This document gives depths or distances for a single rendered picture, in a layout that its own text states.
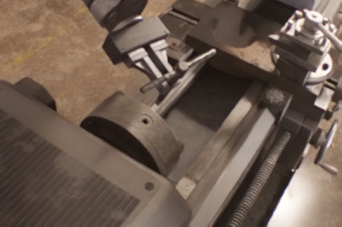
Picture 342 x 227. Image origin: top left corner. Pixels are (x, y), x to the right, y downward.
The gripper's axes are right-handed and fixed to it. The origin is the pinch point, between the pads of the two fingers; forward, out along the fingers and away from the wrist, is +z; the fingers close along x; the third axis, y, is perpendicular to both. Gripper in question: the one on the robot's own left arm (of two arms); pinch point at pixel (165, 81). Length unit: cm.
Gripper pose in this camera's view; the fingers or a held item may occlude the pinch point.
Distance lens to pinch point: 85.4
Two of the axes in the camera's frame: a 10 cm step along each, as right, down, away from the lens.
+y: -3.8, 4.7, 7.9
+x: -7.2, 3.8, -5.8
